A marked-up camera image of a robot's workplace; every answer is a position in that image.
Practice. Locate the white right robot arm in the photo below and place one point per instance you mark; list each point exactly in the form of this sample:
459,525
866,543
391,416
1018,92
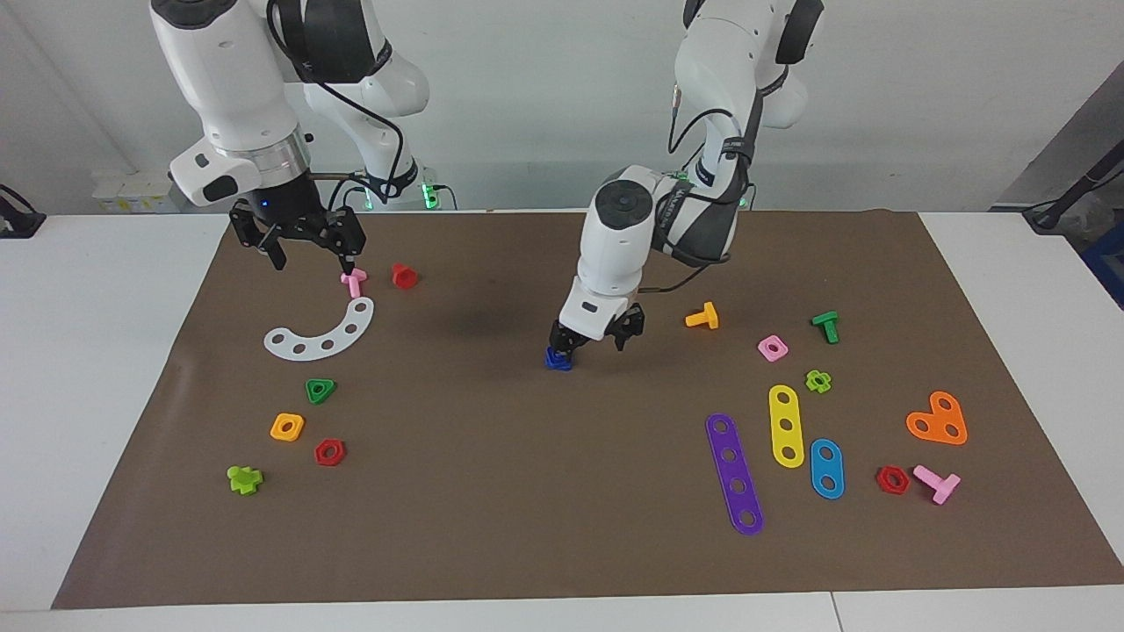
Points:
237,88

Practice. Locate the lime green cross screw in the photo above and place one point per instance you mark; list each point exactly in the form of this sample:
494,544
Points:
244,480

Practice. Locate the red hexagon plastic nut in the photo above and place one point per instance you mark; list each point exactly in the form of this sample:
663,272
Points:
339,456
904,483

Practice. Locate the blue plastic screw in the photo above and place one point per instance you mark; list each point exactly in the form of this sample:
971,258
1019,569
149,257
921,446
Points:
558,365

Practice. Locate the blue crate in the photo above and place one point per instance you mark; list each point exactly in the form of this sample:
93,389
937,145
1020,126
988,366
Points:
1108,263

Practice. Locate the white cardboard box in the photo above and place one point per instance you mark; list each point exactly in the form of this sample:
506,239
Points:
132,193

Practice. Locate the small pink plastic screw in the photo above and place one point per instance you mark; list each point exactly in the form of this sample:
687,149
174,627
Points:
355,284

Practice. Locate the pink square plastic nut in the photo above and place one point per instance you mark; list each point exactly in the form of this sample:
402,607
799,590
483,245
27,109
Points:
764,344

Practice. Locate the green triangle plastic nut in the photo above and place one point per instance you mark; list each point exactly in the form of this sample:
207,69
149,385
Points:
313,395

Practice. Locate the red plastic screw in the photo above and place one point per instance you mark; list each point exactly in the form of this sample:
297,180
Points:
404,277

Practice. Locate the lime green flower nut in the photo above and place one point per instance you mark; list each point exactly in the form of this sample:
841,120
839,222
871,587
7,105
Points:
811,379

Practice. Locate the white curved perforated strip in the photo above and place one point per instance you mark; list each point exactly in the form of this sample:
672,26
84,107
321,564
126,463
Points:
313,349

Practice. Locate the large pink T-shaped screw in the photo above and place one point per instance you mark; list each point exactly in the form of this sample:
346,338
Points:
944,484

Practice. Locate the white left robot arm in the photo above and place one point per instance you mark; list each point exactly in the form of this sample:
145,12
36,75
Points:
615,254

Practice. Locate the blue two-hole strip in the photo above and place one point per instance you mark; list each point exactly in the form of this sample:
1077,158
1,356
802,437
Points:
827,469

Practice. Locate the orange plastic screw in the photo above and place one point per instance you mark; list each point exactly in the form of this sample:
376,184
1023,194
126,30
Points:
707,316

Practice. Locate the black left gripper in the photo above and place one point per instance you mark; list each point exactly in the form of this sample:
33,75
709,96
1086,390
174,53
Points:
628,320

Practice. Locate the green plastic screw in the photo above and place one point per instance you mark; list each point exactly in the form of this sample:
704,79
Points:
828,329

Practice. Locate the purple four-hole strip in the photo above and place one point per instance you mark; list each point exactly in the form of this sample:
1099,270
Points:
733,470

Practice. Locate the orange square plastic nut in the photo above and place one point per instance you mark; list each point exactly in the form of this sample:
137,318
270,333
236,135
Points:
277,432

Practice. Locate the black clamp device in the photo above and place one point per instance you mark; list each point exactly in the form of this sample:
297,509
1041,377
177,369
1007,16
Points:
19,224

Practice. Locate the yellow three-hole strip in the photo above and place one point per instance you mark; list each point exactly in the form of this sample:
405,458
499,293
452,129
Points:
786,411

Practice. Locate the brown table mat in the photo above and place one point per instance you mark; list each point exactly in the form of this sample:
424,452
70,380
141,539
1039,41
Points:
544,456

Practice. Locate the black stand with pole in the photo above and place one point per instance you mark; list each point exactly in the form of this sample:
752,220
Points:
1076,186

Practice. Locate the orange heart-shaped plate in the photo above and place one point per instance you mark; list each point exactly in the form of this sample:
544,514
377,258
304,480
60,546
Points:
938,420

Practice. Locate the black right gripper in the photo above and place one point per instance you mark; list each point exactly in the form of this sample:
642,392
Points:
294,215

